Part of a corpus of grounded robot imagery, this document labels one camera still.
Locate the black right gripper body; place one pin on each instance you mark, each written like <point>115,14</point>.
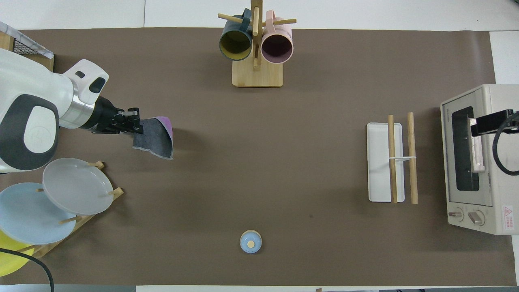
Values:
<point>492,121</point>

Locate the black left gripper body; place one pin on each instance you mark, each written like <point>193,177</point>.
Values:
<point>105,117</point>

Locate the purple grey-backed towel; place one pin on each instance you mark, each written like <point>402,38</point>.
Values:
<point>156,138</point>

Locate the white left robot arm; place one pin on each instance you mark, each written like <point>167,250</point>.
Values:
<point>32,113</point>

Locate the wooden plate rack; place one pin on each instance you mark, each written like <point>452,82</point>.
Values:
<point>81,221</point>

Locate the white towel rack wooden bars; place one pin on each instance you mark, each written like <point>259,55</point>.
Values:
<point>381,162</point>

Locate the grey plate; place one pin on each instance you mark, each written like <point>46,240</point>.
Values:
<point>77,186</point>

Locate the cream toaster oven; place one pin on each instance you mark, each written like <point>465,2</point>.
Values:
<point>498,202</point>

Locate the dark teal mug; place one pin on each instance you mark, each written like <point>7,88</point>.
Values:
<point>235,44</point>

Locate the light blue plate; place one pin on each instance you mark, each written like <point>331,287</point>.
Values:
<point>28,215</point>

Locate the wooden mug tree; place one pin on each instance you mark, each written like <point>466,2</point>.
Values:
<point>257,75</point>

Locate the brown table mat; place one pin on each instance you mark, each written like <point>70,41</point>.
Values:
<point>284,162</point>

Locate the pink mug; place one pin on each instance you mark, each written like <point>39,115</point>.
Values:
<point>277,46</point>

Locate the blue service bell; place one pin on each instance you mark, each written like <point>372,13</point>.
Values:
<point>250,242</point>

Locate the yellow plate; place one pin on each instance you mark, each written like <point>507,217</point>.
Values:
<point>10,261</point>

